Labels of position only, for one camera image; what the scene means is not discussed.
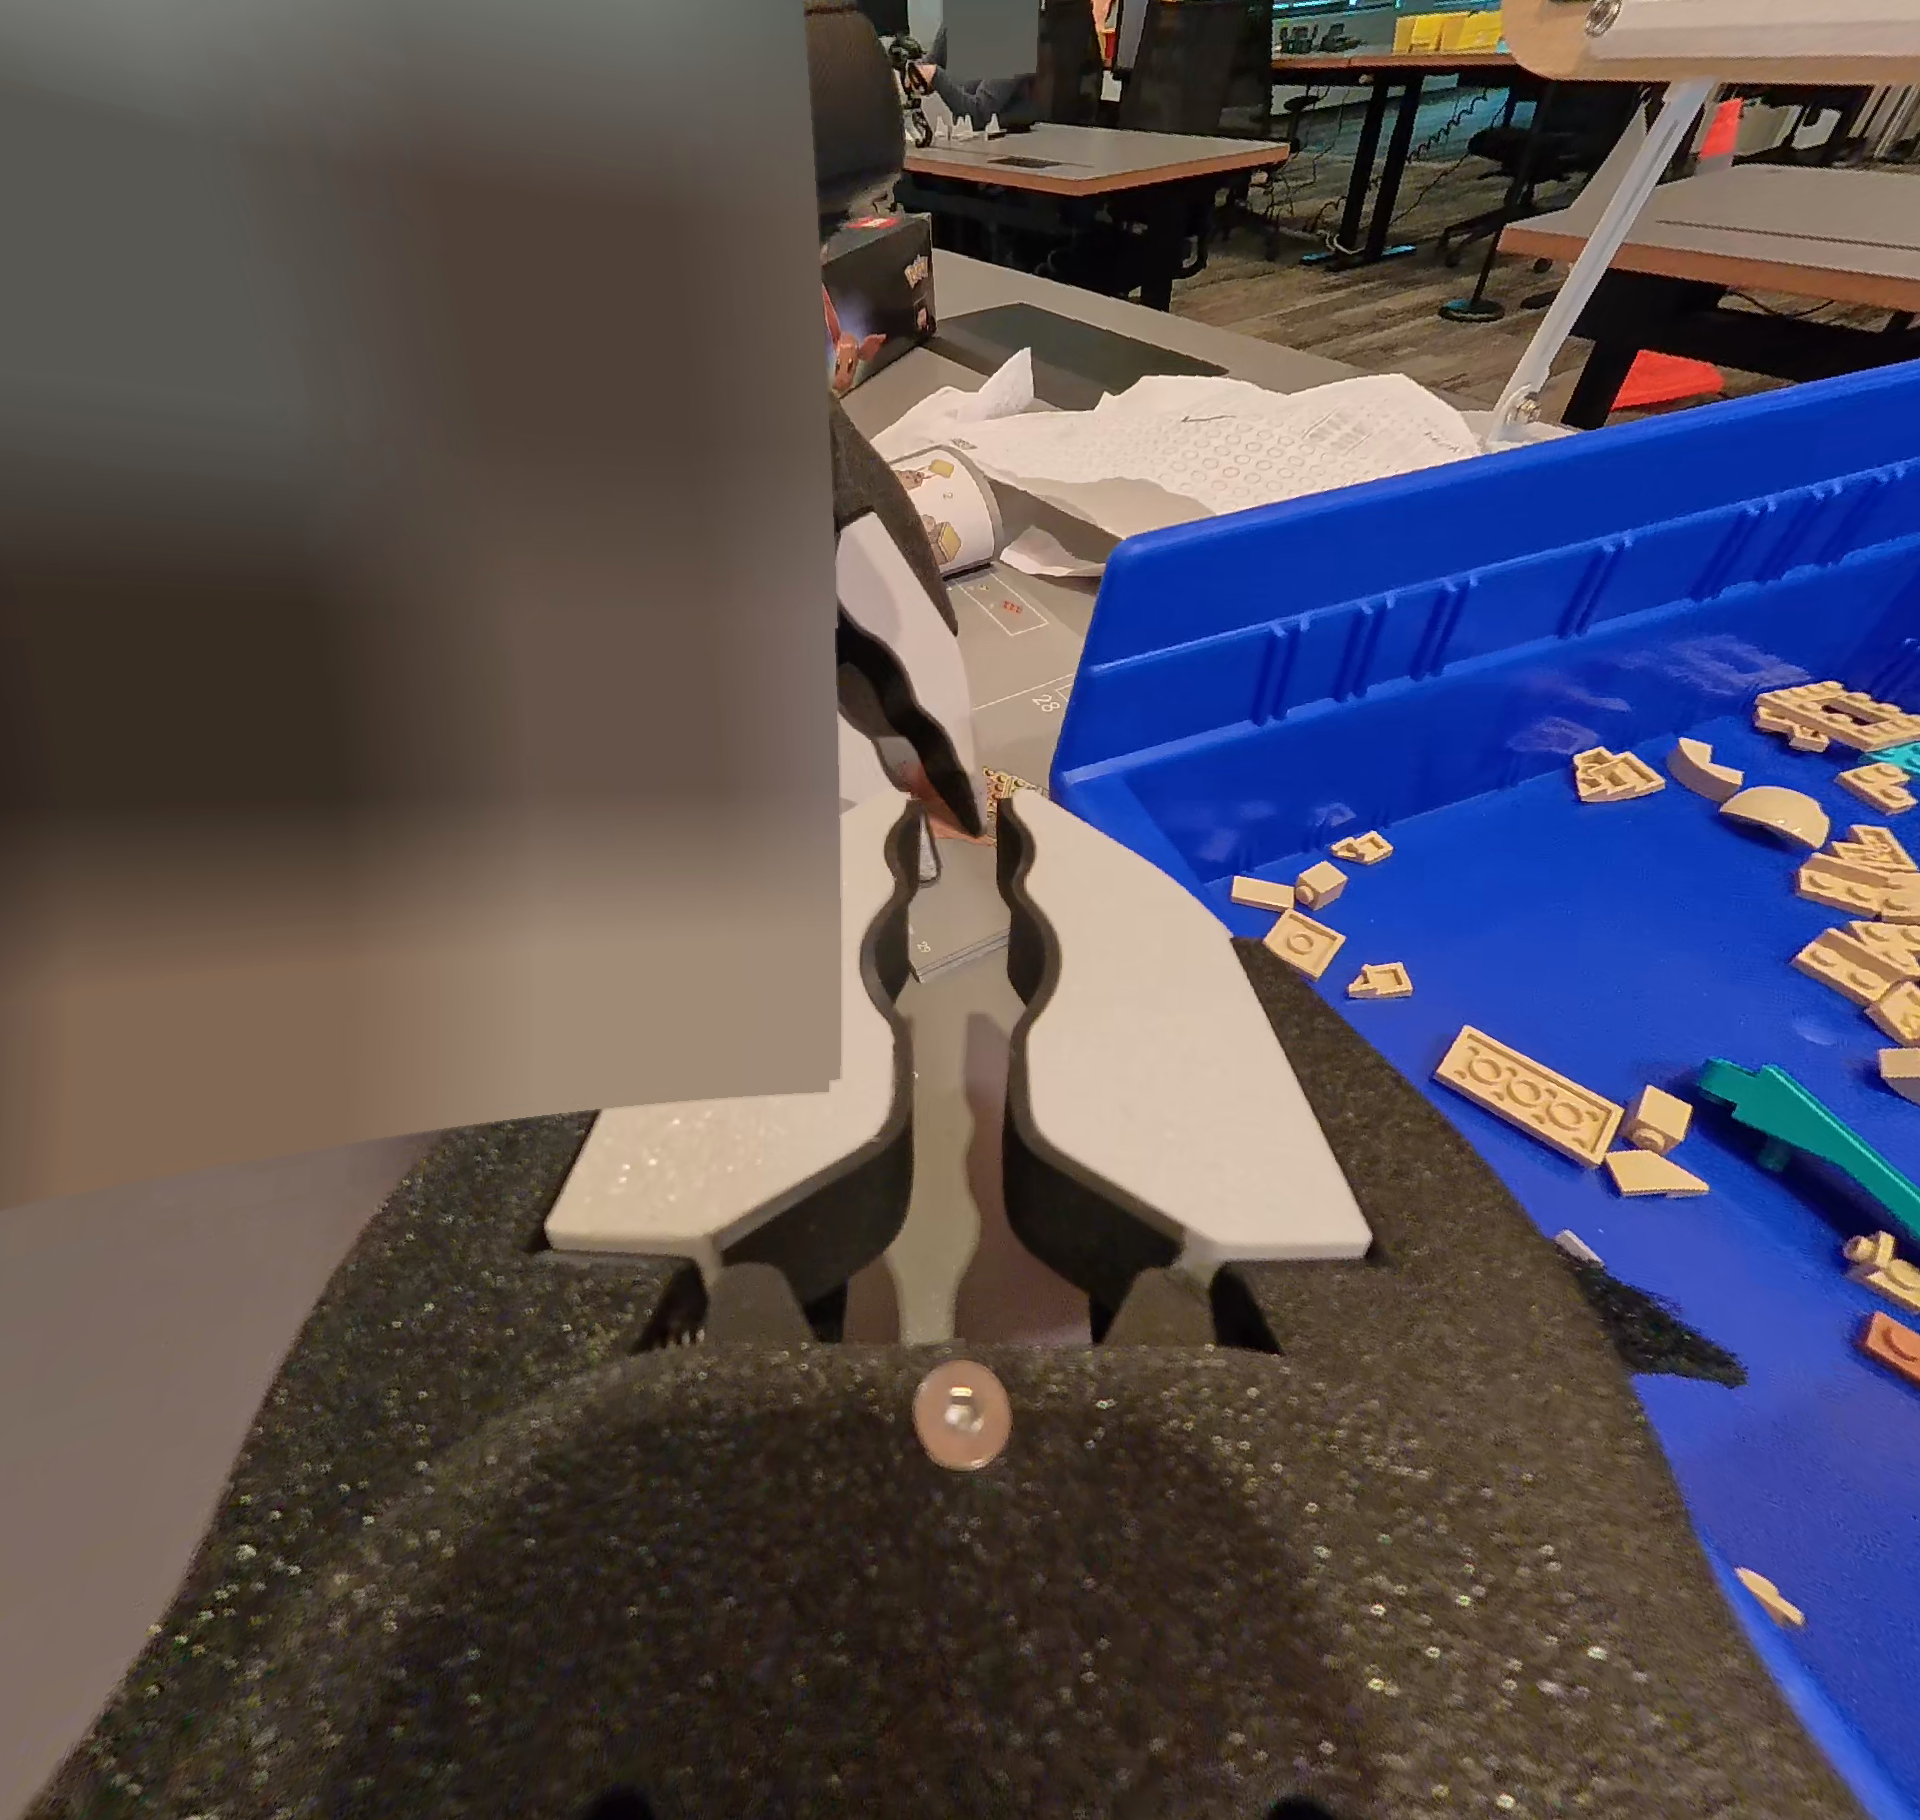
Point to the curled white booklet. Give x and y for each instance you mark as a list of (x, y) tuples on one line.
[(950, 517)]

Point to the teal curved brick piece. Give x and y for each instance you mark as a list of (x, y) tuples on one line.
[(1785, 1107)]

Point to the salmon square brick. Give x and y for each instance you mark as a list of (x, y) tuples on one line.
[(1895, 1350)]

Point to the black office chair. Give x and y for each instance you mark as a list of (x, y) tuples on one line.
[(858, 96), (1069, 50), (1200, 50)]

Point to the orange floor marker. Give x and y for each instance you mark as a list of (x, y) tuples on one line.
[(1666, 381)]

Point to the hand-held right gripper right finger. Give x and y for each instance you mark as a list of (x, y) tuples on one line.
[(1188, 1072)]

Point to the small teal brick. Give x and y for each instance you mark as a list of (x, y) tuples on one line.
[(1895, 761)]

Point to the pile of tan bricks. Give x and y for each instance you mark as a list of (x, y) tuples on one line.
[(1522, 1091)]

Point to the black toy box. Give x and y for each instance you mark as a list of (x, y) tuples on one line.
[(886, 278)]

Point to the blue plastic bin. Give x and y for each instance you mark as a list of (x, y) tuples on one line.
[(1501, 576)]

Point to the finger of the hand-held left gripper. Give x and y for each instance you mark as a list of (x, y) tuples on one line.
[(858, 764), (886, 607)]

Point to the row of yellow bins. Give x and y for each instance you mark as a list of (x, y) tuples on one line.
[(1450, 30)]

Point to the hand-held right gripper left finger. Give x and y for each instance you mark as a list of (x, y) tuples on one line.
[(749, 1173)]

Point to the wood-edged office table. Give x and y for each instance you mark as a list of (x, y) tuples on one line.
[(1803, 215), (1392, 56), (1099, 155)]

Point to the salmon brick assembly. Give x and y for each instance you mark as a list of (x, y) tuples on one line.
[(949, 808)]

